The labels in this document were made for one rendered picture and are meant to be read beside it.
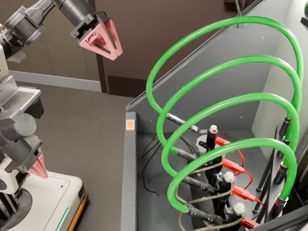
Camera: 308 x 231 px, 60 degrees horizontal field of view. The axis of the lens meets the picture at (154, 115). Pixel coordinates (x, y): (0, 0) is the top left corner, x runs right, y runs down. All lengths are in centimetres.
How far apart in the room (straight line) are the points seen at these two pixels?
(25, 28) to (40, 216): 101
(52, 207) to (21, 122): 102
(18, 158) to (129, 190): 32
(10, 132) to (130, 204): 36
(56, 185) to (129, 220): 103
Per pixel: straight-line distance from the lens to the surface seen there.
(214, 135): 75
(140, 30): 241
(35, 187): 179
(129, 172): 86
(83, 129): 249
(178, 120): 70
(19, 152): 78
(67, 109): 276
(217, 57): 98
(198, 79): 54
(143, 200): 94
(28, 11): 108
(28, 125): 71
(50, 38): 289
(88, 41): 61
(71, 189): 171
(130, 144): 94
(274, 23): 62
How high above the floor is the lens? 162
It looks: 39 degrees down
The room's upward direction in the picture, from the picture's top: straight up
